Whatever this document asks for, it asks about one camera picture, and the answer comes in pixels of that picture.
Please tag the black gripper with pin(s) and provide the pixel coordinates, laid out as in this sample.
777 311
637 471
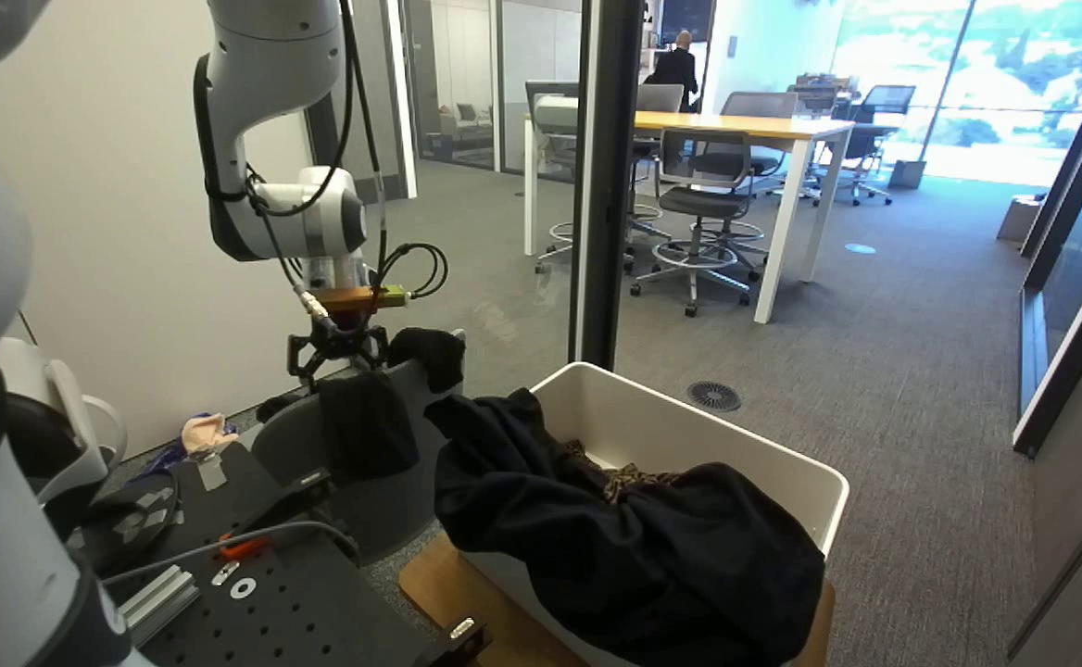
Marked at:
344 330

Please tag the small black cloth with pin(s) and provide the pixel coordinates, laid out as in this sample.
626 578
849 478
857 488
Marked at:
368 426

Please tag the brown patterned cloth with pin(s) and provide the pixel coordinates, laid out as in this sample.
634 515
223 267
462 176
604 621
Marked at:
621 482

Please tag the white plastic box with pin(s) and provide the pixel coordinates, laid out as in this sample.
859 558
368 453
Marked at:
691 432

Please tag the large black cloth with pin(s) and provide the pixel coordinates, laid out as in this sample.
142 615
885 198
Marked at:
637 568

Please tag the beige crumpled rag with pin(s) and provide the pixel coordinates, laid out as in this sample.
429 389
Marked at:
210 436

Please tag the round black floor outlet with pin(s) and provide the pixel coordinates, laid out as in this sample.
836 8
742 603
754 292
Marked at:
714 395

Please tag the grey mesh office chair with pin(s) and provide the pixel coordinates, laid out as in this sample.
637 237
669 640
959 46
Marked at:
704 198

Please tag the person in dark suit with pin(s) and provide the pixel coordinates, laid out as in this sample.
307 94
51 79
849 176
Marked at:
675 69

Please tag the wooden desk with white legs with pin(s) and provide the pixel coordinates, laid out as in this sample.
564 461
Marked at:
737 127

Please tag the black office chair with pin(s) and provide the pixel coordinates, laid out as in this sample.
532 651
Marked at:
857 141

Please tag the yellow wrist camera mount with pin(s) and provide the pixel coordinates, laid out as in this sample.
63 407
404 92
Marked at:
352 297

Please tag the silver aluminium rail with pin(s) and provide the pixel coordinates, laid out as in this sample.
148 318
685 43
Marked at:
154 605

